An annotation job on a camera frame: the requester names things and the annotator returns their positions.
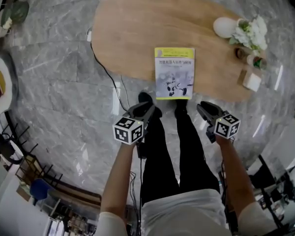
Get blue chair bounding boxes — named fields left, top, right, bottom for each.
left=29, top=177, right=62, bottom=207

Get yellow grey book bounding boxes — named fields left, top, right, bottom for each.
left=154, top=47, right=196, bottom=100

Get person's left black shoe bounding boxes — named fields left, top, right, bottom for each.
left=138, top=91, right=162, bottom=119

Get person's left forearm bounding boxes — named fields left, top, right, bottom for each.
left=99, top=141, right=135, bottom=217

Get white square box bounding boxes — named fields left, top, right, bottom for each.
left=242, top=71, right=262, bottom=92

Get person's right black shoe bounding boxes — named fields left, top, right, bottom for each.
left=174, top=98, right=189, bottom=115

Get person's black shoe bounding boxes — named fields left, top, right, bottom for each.
left=138, top=91, right=162, bottom=119
left=174, top=98, right=189, bottom=115

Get wooden coffee table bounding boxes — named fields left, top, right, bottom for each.
left=91, top=0, right=267, bottom=102

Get person's right forearm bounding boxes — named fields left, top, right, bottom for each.
left=215, top=134, right=258, bottom=215

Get cream plush toy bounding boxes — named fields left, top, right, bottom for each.
left=2, top=17, right=13, bottom=30

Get plastic bottle green label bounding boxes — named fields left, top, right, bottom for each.
left=245, top=54, right=267, bottom=70

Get black round chair white seat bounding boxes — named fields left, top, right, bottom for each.
left=0, top=125, right=39, bottom=167

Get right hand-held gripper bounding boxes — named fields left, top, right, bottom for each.
left=196, top=101, right=241, bottom=144

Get black power cable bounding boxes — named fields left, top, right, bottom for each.
left=89, top=40, right=130, bottom=113

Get small dark cup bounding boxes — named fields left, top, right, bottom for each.
left=235, top=47, right=248, bottom=59

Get yellow round seat cushion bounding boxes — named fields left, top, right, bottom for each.
left=0, top=69, right=7, bottom=93

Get white flowers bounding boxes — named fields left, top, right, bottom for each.
left=229, top=15, right=268, bottom=56

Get person's white shirt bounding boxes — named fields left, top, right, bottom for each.
left=97, top=188, right=277, bottom=236

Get white round lounge chair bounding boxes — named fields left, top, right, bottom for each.
left=0, top=51, right=19, bottom=115

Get wooden bench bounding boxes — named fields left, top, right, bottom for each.
left=46, top=180, right=101, bottom=210

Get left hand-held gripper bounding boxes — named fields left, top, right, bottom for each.
left=112, top=101, right=155, bottom=159

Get small wooden rack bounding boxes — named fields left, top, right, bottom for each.
left=16, top=155, right=44, bottom=181

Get white vase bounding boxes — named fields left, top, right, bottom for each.
left=213, top=17, right=238, bottom=38

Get person's black trousers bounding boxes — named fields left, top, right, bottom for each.
left=140, top=99, right=222, bottom=206

